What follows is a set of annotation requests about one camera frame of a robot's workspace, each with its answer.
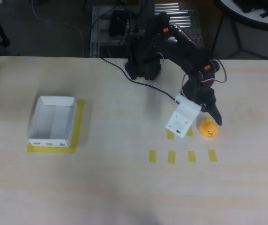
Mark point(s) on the yellow tape mark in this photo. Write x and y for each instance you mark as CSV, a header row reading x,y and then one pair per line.
x,y
170,136
190,132

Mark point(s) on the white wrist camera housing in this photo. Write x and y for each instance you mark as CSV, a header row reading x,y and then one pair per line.
x,y
183,117

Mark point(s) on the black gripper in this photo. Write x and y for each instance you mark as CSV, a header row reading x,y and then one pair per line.
x,y
208,100

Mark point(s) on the round white table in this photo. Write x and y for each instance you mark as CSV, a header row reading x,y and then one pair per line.
x,y
253,17

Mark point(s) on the black power device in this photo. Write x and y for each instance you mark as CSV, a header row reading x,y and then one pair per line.
x,y
118,23

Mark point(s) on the white cardboard box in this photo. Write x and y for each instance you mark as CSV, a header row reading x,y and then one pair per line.
x,y
52,122

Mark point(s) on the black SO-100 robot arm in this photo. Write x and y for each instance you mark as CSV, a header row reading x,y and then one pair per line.
x,y
185,54

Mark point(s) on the yellow rubber duck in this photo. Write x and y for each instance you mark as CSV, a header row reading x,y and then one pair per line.
x,y
208,129

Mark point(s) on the yellow tape frame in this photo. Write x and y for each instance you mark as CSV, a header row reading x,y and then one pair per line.
x,y
79,122

